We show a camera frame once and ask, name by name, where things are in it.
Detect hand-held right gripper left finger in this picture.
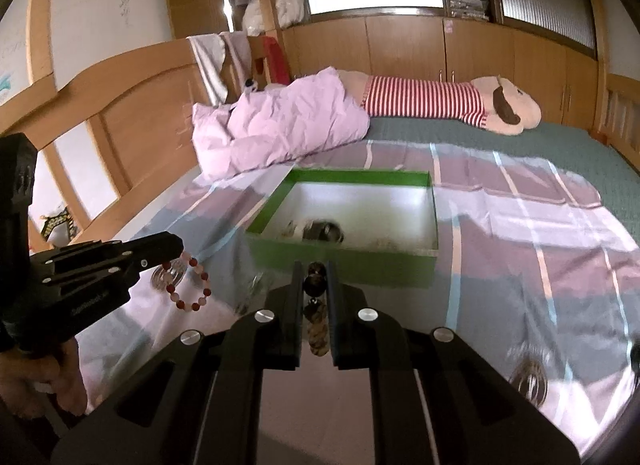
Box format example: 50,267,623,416
50,260,305,465

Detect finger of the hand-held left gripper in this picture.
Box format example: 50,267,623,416
29,232,184,268
42,264,151,293

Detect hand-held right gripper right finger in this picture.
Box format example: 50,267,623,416
325,259,581,465

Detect dark brown beaded bracelet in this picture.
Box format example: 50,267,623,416
302,261,331,359

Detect red pink beaded bracelet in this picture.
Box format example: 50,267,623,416
161,252,212,312

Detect green cardboard box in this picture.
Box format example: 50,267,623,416
244,168,440,290

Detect person's left hand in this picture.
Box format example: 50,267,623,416
0,339,89,419

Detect black gold patterned cloth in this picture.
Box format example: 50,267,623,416
37,205,83,246

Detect wooden headboard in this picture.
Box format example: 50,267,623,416
0,38,236,266

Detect pink duvet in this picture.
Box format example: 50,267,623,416
192,66,371,180

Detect plaid bed sheet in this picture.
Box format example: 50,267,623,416
75,138,640,446

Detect silver coil bangle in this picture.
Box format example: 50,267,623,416
509,357,551,404

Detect white towel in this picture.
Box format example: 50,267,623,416
187,34,228,106

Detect striped shirt plush toy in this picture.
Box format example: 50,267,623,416
337,70,543,137

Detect pink towel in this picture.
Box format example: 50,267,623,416
220,31,251,86

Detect red bag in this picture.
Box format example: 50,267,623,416
252,36,292,86

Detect wooden cabinet row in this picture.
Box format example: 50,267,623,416
280,12,601,128

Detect clear plastic bag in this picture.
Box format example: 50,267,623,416
242,0,275,36

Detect white bedding bundle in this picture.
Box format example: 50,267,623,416
272,0,307,28

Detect wooden footboard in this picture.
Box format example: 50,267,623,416
590,72,640,168

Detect narrow frosted window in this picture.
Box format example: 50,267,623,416
492,0,598,51

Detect silver ring bracelet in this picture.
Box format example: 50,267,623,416
151,265,186,292

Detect thin silver chain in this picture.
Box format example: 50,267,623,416
234,272,267,316

